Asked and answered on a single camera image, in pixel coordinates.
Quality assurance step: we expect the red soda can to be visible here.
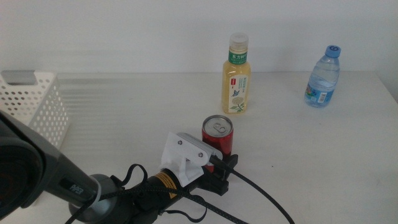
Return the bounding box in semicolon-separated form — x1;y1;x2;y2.
201;114;234;174

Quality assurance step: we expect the yellow tea bottle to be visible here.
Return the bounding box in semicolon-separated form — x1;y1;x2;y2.
221;32;252;115

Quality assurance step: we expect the clear water bottle blue cap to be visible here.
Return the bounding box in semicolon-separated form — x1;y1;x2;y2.
303;45;342;109

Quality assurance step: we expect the white perforated plastic basket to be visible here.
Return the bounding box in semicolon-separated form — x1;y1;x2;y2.
0;70;70;151

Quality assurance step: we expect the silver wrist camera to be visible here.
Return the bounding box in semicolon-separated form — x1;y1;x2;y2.
176;132;223;161

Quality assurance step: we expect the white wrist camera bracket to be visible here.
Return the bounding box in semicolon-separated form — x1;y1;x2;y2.
159;131;213;188

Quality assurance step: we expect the thin black wire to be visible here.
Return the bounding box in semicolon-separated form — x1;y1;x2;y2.
123;163;208;224

